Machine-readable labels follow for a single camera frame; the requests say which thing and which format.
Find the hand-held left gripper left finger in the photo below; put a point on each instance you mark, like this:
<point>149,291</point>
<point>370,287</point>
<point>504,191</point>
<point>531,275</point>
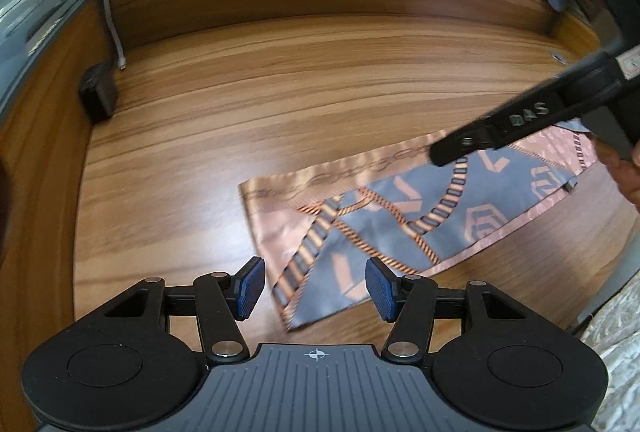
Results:
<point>250,287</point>

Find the person's right hand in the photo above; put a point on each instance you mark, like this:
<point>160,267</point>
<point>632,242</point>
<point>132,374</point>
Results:
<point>625,182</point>

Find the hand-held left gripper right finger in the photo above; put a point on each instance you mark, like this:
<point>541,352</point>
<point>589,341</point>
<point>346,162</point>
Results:
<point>382,292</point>

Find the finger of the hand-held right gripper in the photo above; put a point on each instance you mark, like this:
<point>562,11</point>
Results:
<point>520,119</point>

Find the pink grey patterned silk scarf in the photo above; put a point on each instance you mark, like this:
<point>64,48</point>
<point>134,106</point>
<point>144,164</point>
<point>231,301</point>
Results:
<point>380,212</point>

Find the black power adapter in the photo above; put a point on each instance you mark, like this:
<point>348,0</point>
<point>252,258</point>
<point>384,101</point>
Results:
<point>97,94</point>

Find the light patterned cloth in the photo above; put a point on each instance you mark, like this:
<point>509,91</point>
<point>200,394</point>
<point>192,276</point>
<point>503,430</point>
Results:
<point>620,362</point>

